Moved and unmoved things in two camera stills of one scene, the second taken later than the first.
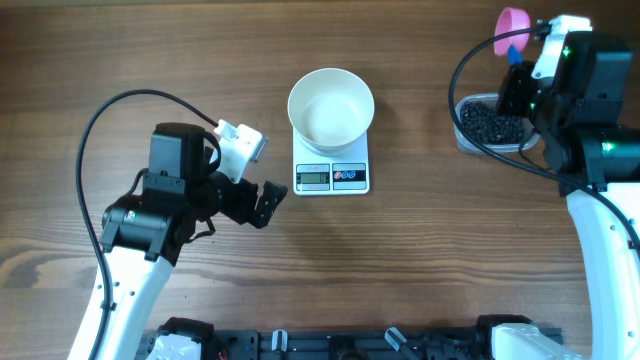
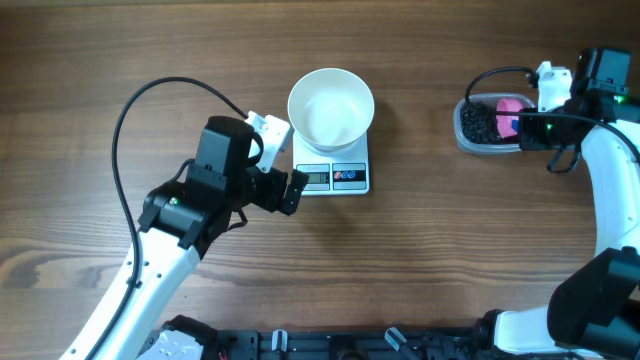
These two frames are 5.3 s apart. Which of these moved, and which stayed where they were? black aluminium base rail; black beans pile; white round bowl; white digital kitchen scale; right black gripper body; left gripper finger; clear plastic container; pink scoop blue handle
Moved: left gripper finger; pink scoop blue handle; right black gripper body
Stayed: black beans pile; black aluminium base rail; white round bowl; clear plastic container; white digital kitchen scale
